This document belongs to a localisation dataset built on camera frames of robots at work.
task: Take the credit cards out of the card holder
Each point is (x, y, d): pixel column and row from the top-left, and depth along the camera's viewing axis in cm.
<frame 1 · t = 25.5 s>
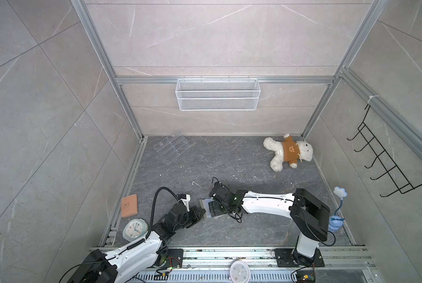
left hand: (208, 209, 82), fingers closed
right hand: (217, 208, 86), fingers open
white teddy bear brown sweater: (288, 151, 103), point 9 cm above the table
clear acrylic organizer: (172, 147, 109), point 6 cm above the table
brown leather pouch: (129, 205, 89), point 2 cm above the table
white alarm clock: (134, 229, 81), point 2 cm above the table

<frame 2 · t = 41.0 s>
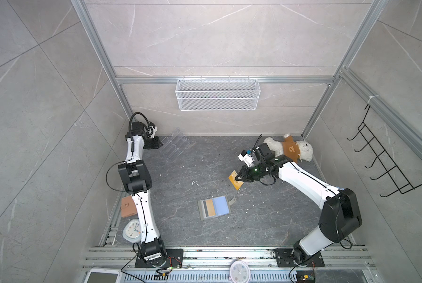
left hand: (161, 141, 106), fingers open
right hand: (238, 178, 82), fingers closed
orange credit card: (237, 184, 82), point 15 cm above the table
the other named things where they were.

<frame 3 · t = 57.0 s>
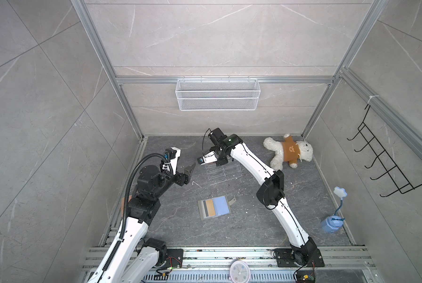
left hand: (187, 158, 69), fingers open
right hand: (216, 155, 95), fingers closed
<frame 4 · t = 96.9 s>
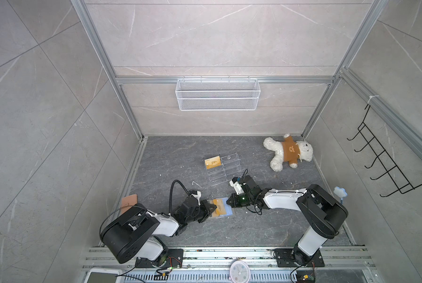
left hand: (220, 204, 85), fingers closed
right hand: (228, 203, 89), fingers closed
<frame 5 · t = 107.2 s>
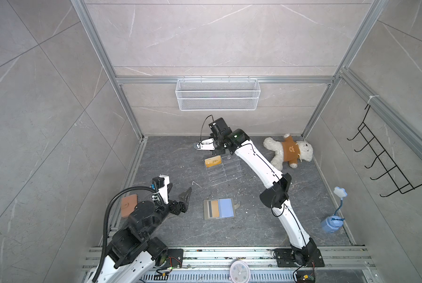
left hand: (183, 185, 66), fingers open
right hand: (214, 140, 88), fingers closed
